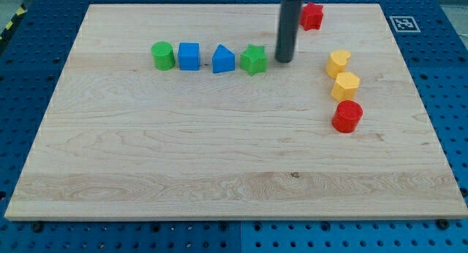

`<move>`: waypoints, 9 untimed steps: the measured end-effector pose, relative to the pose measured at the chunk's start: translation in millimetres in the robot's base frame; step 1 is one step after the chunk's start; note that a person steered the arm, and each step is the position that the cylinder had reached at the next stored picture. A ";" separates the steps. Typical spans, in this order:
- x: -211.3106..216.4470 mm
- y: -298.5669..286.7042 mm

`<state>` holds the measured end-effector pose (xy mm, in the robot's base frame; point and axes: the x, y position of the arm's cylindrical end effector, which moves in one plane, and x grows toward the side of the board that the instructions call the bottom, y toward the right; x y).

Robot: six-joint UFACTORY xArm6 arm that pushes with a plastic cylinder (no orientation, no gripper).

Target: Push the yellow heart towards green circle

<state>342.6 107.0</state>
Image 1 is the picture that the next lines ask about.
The red cylinder block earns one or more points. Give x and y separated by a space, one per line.
347 116

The wooden board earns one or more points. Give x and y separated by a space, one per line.
124 141

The blue triangle block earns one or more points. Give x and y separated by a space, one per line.
223 60

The yellow hexagon block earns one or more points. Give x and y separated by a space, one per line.
345 86

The red star block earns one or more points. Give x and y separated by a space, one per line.
311 16

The yellow heart block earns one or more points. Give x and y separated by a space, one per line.
337 62

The blue cube block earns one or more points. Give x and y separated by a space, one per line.
189 56

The white fiducial marker tag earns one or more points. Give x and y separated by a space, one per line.
404 24

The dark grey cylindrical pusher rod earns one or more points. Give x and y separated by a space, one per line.
289 18

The yellow black hazard tape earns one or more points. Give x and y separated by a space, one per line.
13 23

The green cylinder block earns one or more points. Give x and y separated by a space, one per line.
163 55

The green star block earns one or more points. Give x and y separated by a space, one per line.
254 59

